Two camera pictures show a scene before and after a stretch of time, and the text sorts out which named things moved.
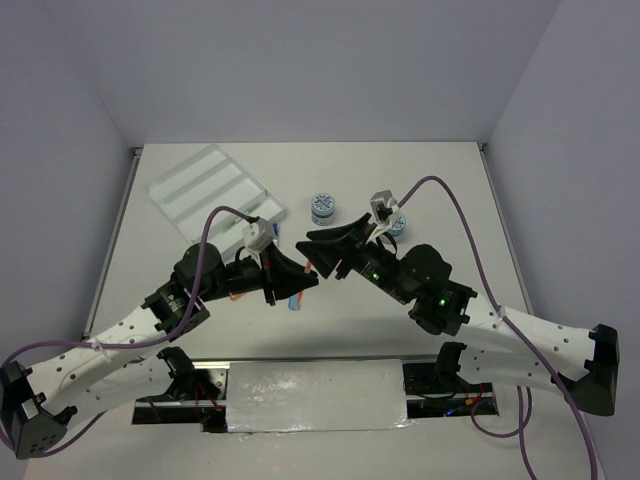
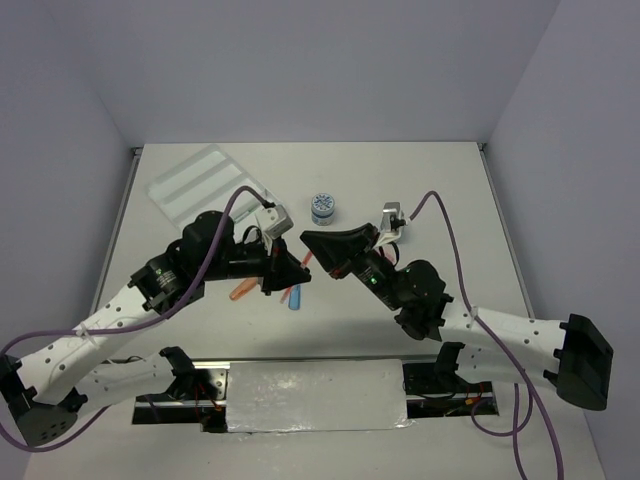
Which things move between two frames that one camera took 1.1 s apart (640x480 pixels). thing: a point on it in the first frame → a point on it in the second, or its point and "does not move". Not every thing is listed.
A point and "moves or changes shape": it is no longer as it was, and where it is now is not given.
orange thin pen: (300, 294) moves or changes shape
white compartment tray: (209, 178) does not move
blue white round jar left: (322, 209) does not move
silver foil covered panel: (321, 395) does not move
